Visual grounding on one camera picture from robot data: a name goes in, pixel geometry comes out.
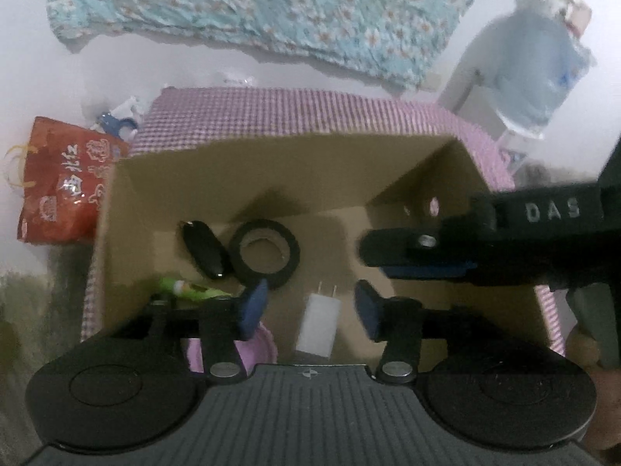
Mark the blue water jug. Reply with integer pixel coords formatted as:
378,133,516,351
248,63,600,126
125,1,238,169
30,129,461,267
492,0,595,139

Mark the blue and white plastic object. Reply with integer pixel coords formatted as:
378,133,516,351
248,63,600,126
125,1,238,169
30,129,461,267
92,97,141,137

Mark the red printed plastic bag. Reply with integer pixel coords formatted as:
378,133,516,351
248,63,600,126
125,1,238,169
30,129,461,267
5,116,132,246

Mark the green lip balm tube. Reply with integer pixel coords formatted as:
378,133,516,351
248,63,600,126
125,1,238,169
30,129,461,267
159,276,232,302

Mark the purple checkered tablecloth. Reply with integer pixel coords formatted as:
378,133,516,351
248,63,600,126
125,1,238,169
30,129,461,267
80,86,568,357

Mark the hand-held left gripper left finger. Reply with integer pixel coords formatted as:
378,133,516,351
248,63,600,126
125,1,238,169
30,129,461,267
104,279,270,383

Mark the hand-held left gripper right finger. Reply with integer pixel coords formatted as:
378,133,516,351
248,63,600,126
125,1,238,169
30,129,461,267
354,279,549,385

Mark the person's right hand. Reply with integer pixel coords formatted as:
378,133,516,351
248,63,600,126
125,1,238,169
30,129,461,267
565,327,621,452

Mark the floral teal cloth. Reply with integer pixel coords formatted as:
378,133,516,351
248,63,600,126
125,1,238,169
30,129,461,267
45,0,522,90

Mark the black tape roll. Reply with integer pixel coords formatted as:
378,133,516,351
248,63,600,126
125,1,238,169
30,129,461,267
228,220,300,289

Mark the brown cardboard box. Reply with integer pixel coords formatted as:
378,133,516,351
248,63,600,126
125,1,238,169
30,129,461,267
92,132,554,379

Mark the purple plastic lid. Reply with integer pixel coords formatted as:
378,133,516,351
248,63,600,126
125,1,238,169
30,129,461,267
186,323,278,377

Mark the white charger plug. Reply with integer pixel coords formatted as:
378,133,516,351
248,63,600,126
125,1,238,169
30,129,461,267
295,279,343,357

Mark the small pink box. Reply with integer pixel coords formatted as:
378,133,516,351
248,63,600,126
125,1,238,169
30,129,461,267
548,0,593,35

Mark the white water dispenser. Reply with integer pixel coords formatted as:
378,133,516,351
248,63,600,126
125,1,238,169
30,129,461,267
466,70,532,180

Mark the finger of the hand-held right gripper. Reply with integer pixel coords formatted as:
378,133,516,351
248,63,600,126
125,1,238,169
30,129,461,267
358,216,481,281

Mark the black oval key fob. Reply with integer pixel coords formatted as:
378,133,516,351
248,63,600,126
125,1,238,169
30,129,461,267
180,220,229,281

